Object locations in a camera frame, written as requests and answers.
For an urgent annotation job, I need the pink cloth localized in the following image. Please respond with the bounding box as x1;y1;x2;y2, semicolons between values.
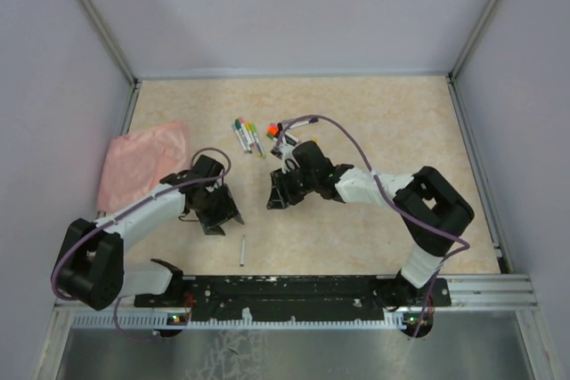
96;122;190;214

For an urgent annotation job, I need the grey purple pen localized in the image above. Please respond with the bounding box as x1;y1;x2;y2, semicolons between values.
281;117;319;128

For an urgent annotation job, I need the orange highlighter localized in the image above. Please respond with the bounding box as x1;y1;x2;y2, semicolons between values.
266;125;279;140

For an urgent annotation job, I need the grey blue capped marker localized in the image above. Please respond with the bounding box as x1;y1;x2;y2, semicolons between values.
232;124;250;154

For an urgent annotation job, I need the aluminium frame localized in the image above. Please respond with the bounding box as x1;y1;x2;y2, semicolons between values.
30;0;570;380

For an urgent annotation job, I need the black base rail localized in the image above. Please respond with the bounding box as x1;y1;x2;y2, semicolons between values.
134;275;451;322

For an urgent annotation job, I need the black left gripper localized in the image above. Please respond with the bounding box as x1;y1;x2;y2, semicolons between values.
193;183;244;236

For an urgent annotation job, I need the pink capped marker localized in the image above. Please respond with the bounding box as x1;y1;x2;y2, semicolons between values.
238;117;257;152

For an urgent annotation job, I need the black capped white marker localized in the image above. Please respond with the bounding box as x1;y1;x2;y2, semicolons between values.
276;123;285;141

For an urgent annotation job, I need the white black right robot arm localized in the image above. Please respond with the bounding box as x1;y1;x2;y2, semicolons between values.
266;141;475;306

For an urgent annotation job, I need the light green capped marker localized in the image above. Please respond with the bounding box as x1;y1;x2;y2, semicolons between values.
250;123;266;159

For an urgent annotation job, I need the yellow capped marker in group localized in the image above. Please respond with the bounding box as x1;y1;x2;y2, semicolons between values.
246;122;264;158

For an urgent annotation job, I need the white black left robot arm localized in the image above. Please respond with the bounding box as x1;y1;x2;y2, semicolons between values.
51;151;243;311

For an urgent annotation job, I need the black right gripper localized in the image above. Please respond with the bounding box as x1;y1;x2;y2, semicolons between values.
267;164;318;209

